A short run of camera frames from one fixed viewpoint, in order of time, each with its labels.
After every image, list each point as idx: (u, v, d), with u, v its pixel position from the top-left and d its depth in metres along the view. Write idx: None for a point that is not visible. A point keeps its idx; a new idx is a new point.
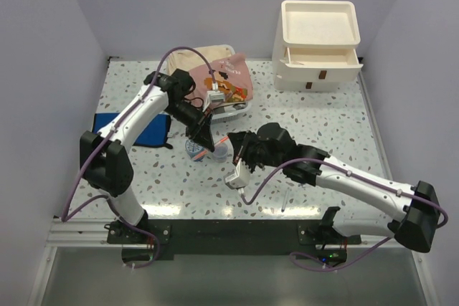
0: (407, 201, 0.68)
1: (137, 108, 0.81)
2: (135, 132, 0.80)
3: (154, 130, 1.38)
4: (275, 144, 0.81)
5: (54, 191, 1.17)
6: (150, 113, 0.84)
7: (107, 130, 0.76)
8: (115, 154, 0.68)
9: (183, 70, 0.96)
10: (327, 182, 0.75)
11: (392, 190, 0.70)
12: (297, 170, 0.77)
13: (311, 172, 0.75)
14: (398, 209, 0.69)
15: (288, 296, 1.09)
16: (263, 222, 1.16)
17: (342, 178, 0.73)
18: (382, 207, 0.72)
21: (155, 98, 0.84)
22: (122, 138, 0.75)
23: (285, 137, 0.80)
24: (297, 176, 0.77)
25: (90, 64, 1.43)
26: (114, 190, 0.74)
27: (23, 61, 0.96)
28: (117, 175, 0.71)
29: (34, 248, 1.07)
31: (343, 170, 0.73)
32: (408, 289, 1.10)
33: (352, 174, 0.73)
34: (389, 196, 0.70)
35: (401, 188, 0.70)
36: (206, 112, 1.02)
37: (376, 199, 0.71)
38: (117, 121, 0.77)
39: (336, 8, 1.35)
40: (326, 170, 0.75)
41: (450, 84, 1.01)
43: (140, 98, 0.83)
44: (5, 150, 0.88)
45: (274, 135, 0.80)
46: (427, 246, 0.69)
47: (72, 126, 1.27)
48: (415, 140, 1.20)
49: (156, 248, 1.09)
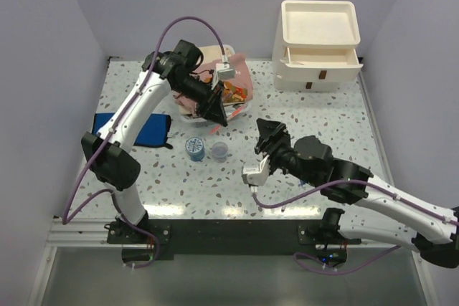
0: (452, 228, 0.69)
1: (135, 102, 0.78)
2: (135, 127, 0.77)
3: (153, 130, 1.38)
4: (318, 162, 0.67)
5: (54, 191, 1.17)
6: (151, 105, 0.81)
7: (107, 129, 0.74)
8: (115, 155, 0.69)
9: (186, 43, 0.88)
10: (374, 206, 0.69)
11: (439, 217, 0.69)
12: (337, 191, 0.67)
13: (358, 195, 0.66)
14: (444, 236, 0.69)
15: (288, 296, 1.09)
16: (263, 222, 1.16)
17: (391, 203, 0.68)
18: (424, 231, 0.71)
21: (154, 88, 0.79)
22: (122, 139, 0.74)
23: (328, 155, 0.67)
24: (338, 198, 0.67)
25: (90, 64, 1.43)
26: (120, 185, 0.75)
27: (24, 61, 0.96)
28: (121, 173, 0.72)
29: (34, 248, 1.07)
31: (392, 194, 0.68)
32: (408, 289, 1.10)
33: (401, 199, 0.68)
34: (436, 223, 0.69)
35: (446, 213, 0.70)
36: (216, 89, 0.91)
37: (421, 224, 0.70)
38: (117, 120, 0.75)
39: (336, 8, 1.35)
40: (374, 193, 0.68)
41: (450, 83, 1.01)
43: (138, 89, 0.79)
44: (5, 149, 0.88)
45: (317, 152, 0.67)
46: (451, 263, 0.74)
47: (72, 126, 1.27)
48: (415, 140, 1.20)
49: (156, 248, 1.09)
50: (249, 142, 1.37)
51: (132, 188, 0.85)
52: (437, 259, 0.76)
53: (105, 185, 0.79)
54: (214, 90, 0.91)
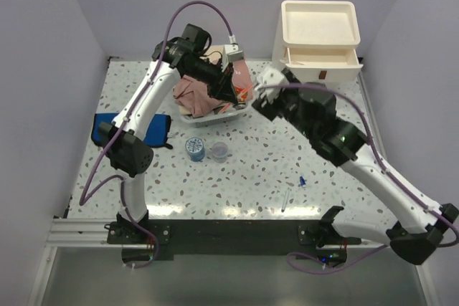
0: (431, 219, 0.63)
1: (147, 92, 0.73)
2: (148, 117, 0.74)
3: (154, 130, 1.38)
4: (318, 109, 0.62)
5: (54, 191, 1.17)
6: (162, 94, 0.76)
7: (121, 118, 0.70)
8: (130, 144, 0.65)
9: (193, 27, 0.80)
10: (356, 170, 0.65)
11: (422, 203, 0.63)
12: (325, 144, 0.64)
13: (345, 155, 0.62)
14: (419, 225, 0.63)
15: (288, 296, 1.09)
16: (263, 222, 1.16)
17: (377, 173, 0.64)
18: (401, 215, 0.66)
21: (165, 77, 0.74)
22: (136, 127, 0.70)
23: (329, 108, 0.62)
24: (325, 152, 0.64)
25: (90, 64, 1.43)
26: (134, 172, 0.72)
27: (24, 62, 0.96)
28: (135, 161, 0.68)
29: (34, 249, 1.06)
31: (381, 165, 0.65)
32: (408, 289, 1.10)
33: (388, 172, 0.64)
34: (417, 208, 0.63)
35: (432, 204, 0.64)
36: (226, 70, 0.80)
37: (400, 206, 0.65)
38: (130, 109, 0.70)
39: (336, 8, 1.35)
40: (363, 158, 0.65)
41: (450, 83, 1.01)
43: (148, 79, 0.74)
44: (5, 150, 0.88)
45: (320, 98, 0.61)
46: (419, 260, 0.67)
47: (72, 126, 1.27)
48: (415, 140, 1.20)
49: (156, 249, 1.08)
50: (249, 143, 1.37)
51: (141, 179, 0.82)
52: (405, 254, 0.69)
53: (116, 170, 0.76)
54: (224, 70, 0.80)
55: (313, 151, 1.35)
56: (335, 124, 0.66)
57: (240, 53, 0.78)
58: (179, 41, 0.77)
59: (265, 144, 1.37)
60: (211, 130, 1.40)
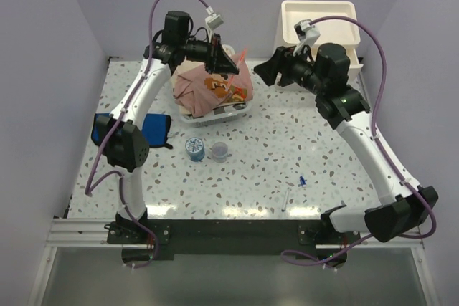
0: (404, 192, 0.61)
1: (142, 85, 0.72)
2: (145, 110, 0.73)
3: (153, 130, 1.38)
4: (329, 67, 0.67)
5: (54, 191, 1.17)
6: (155, 89, 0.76)
7: (117, 110, 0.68)
8: (130, 132, 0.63)
9: (172, 16, 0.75)
10: (348, 130, 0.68)
11: (399, 175, 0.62)
12: (326, 104, 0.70)
13: (341, 115, 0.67)
14: (390, 194, 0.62)
15: (288, 296, 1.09)
16: (263, 221, 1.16)
17: (365, 137, 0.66)
18: (377, 184, 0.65)
21: (158, 72, 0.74)
22: (134, 118, 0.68)
23: (340, 68, 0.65)
24: (325, 110, 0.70)
25: (90, 64, 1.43)
26: (133, 166, 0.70)
27: (24, 63, 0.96)
28: (135, 152, 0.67)
29: (34, 248, 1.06)
31: (372, 130, 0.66)
32: (409, 289, 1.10)
33: (376, 140, 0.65)
34: (392, 178, 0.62)
35: (411, 180, 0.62)
36: (212, 41, 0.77)
37: (378, 173, 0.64)
38: (126, 101, 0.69)
39: (336, 8, 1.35)
40: (356, 120, 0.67)
41: (450, 84, 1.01)
43: (143, 74, 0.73)
44: (6, 149, 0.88)
45: (335, 57, 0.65)
46: (385, 236, 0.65)
47: (72, 126, 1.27)
48: (415, 140, 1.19)
49: (156, 249, 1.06)
50: (249, 143, 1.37)
51: (139, 174, 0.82)
52: (374, 228, 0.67)
53: (114, 167, 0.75)
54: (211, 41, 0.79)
55: (313, 151, 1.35)
56: (343, 89, 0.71)
57: (220, 18, 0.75)
58: (164, 36, 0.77)
59: (265, 143, 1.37)
60: (211, 130, 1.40)
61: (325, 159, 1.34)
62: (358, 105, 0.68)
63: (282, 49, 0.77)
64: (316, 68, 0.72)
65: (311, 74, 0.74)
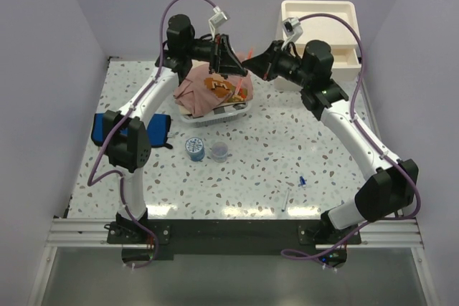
0: (385, 164, 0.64)
1: (151, 89, 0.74)
2: (151, 111, 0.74)
3: (154, 130, 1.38)
4: (315, 64, 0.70)
5: (54, 190, 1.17)
6: (163, 94, 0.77)
7: (127, 107, 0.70)
8: (136, 130, 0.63)
9: (173, 24, 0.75)
10: (329, 117, 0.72)
11: (379, 150, 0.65)
12: (309, 96, 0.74)
13: (321, 104, 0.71)
14: (371, 168, 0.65)
15: (288, 296, 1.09)
16: (262, 221, 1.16)
17: (346, 121, 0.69)
18: (361, 161, 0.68)
21: (168, 79, 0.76)
22: (142, 116, 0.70)
23: (325, 64, 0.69)
24: (308, 102, 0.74)
25: (90, 64, 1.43)
26: (133, 168, 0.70)
27: (24, 63, 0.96)
28: (138, 150, 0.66)
29: (35, 248, 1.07)
31: (351, 113, 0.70)
32: (408, 289, 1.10)
33: (355, 122, 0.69)
34: (373, 154, 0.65)
35: (389, 153, 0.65)
36: (216, 40, 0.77)
37: (359, 152, 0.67)
38: (135, 100, 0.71)
39: (336, 8, 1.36)
40: (337, 107, 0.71)
41: (448, 84, 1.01)
43: (153, 79, 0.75)
44: (6, 150, 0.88)
45: (320, 54, 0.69)
46: (376, 213, 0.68)
47: (72, 126, 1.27)
48: (414, 140, 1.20)
49: (155, 249, 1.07)
50: (249, 142, 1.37)
51: (140, 175, 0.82)
52: (363, 206, 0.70)
53: (115, 168, 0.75)
54: (215, 40, 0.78)
55: (313, 151, 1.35)
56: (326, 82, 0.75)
57: (224, 14, 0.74)
58: (171, 46, 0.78)
59: (265, 143, 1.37)
60: (211, 130, 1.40)
61: (325, 158, 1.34)
62: (338, 96, 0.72)
63: (277, 44, 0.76)
64: (303, 63, 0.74)
65: (298, 69, 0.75)
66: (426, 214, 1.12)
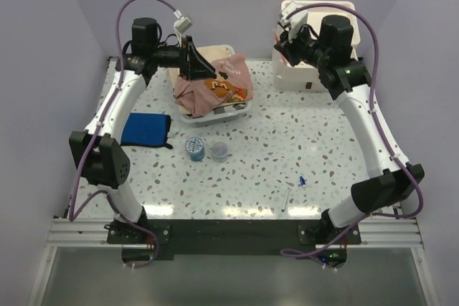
0: (392, 166, 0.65)
1: (116, 98, 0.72)
2: (121, 122, 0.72)
3: (153, 130, 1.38)
4: (332, 36, 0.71)
5: (54, 191, 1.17)
6: (131, 101, 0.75)
7: (94, 125, 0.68)
8: (108, 147, 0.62)
9: (139, 24, 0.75)
10: (347, 102, 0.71)
11: (390, 150, 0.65)
12: (328, 72, 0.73)
13: (341, 81, 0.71)
14: (378, 166, 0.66)
15: (288, 296, 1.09)
16: (262, 222, 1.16)
17: (363, 111, 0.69)
18: (368, 157, 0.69)
21: (133, 83, 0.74)
22: (112, 131, 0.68)
23: (341, 36, 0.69)
24: (327, 79, 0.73)
25: (90, 64, 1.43)
26: (115, 183, 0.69)
27: (24, 64, 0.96)
28: (115, 169, 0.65)
29: (35, 248, 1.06)
31: (370, 104, 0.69)
32: (408, 289, 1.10)
33: (374, 114, 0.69)
34: (383, 153, 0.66)
35: (400, 155, 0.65)
36: (183, 45, 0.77)
37: (370, 147, 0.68)
38: (101, 115, 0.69)
39: (336, 8, 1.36)
40: (357, 94, 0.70)
41: (448, 84, 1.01)
43: (116, 87, 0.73)
44: (6, 149, 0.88)
45: (338, 25, 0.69)
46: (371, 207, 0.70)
47: (72, 126, 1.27)
48: (414, 140, 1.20)
49: (155, 249, 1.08)
50: (249, 142, 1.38)
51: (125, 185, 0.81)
52: (361, 199, 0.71)
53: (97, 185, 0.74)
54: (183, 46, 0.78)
55: (313, 151, 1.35)
56: (346, 60, 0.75)
57: (187, 20, 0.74)
58: (133, 46, 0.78)
59: (265, 144, 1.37)
60: (211, 130, 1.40)
61: (325, 158, 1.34)
62: (361, 78, 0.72)
63: (283, 37, 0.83)
64: (322, 39, 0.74)
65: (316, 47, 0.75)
66: (427, 215, 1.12)
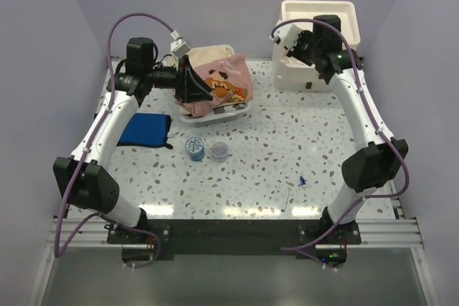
0: (377, 140, 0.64)
1: (105, 121, 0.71)
2: (110, 145, 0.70)
3: (153, 130, 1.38)
4: (320, 28, 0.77)
5: (54, 191, 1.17)
6: (121, 123, 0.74)
7: (80, 150, 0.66)
8: (95, 175, 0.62)
9: (134, 44, 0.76)
10: (338, 84, 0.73)
11: (375, 124, 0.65)
12: (323, 59, 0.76)
13: (333, 64, 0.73)
14: (363, 140, 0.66)
15: (288, 296, 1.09)
16: (262, 222, 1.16)
17: (351, 90, 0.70)
18: (356, 134, 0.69)
21: (123, 104, 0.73)
22: (99, 157, 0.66)
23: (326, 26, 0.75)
24: (321, 64, 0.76)
25: (90, 65, 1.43)
26: (102, 208, 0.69)
27: (24, 64, 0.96)
28: (102, 194, 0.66)
29: (35, 247, 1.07)
31: (358, 84, 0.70)
32: (408, 289, 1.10)
33: (361, 92, 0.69)
34: (368, 127, 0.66)
35: (386, 130, 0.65)
36: (180, 67, 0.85)
37: (357, 123, 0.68)
38: (89, 139, 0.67)
39: (336, 8, 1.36)
40: (347, 76, 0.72)
41: (448, 84, 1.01)
43: (106, 108, 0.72)
44: (6, 148, 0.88)
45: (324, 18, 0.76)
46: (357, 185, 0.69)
47: (72, 126, 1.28)
48: (414, 140, 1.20)
49: (156, 248, 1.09)
50: (249, 142, 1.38)
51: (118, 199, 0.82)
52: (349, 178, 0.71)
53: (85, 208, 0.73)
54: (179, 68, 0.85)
55: (313, 151, 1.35)
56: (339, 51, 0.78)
57: (181, 43, 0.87)
58: (128, 65, 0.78)
59: (265, 144, 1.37)
60: (211, 130, 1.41)
61: (325, 159, 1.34)
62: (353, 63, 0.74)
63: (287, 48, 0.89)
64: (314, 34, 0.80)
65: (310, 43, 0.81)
66: (427, 215, 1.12)
